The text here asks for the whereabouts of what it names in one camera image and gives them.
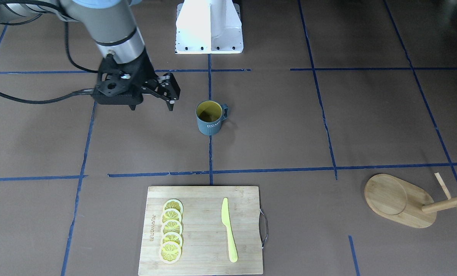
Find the bamboo cutting board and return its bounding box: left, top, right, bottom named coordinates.
left=138, top=186, right=264, bottom=276

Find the blue ribbed mug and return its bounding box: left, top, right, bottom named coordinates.
left=195, top=100, right=229, bottom=136

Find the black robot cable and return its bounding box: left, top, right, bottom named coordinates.
left=0, top=15, right=98, bottom=105

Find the lemon slice farthest from logo end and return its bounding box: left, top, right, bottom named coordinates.
left=163, top=199, right=184, bottom=214

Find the wooden cup rack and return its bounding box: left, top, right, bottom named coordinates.
left=364, top=172, right=457, bottom=228

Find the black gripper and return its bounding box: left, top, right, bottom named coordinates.
left=105, top=49, right=181, bottom=112

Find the yellow plastic knife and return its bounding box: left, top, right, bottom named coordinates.
left=221, top=197, right=238, bottom=263

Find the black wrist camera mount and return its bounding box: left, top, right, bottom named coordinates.
left=92, top=60, right=144, bottom=110

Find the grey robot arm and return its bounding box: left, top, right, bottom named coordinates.
left=0, top=0, right=181, bottom=111

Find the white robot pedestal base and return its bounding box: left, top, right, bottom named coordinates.
left=175, top=0, right=244, bottom=54

